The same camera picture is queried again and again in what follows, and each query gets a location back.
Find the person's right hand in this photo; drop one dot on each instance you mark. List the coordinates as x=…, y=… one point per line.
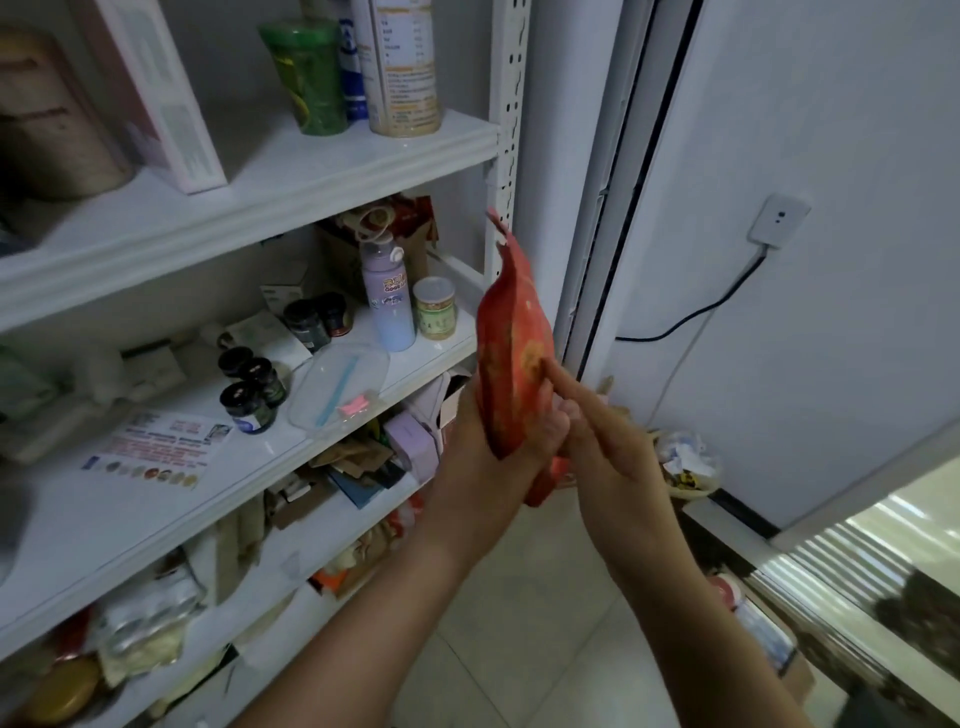
x=630, y=495

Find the person's left hand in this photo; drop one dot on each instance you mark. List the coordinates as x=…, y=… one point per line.
x=480, y=495

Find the red patterned bag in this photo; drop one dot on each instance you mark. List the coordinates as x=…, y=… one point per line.
x=513, y=360

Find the brown cardboard box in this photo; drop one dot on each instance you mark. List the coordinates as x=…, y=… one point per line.
x=803, y=675

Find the white metal shelving unit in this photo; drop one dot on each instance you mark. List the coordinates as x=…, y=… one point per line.
x=300, y=173

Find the pink cherry blossom box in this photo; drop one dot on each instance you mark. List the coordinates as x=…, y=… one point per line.
x=158, y=90

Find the beige ribbed canister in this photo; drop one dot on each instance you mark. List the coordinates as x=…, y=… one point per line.
x=53, y=128

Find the person's left forearm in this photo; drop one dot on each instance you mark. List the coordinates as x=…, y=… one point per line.
x=360, y=645

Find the waste basket with rubbish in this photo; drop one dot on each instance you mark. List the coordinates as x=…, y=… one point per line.
x=687, y=465

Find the small green jar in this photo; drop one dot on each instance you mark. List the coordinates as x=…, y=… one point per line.
x=435, y=308

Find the lavender bottle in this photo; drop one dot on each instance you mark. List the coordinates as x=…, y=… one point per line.
x=387, y=293

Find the dark brown pill jar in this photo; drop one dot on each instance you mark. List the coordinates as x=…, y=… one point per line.
x=308, y=323
x=335, y=312

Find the small dark bottle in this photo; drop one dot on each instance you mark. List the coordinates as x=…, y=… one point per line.
x=236, y=360
x=246, y=408
x=267, y=378

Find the white colourful sticker sheet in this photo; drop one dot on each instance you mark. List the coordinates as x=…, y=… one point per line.
x=158, y=447

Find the white standing air conditioner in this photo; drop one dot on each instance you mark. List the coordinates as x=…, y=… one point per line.
x=578, y=150

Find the white striped canister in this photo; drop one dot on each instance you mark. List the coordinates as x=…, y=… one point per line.
x=398, y=68

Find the blue and white canister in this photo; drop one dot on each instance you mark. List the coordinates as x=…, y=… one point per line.
x=353, y=68

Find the green canister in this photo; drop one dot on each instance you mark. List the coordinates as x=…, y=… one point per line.
x=308, y=75

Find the white wall socket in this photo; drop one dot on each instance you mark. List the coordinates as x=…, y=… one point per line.
x=780, y=221

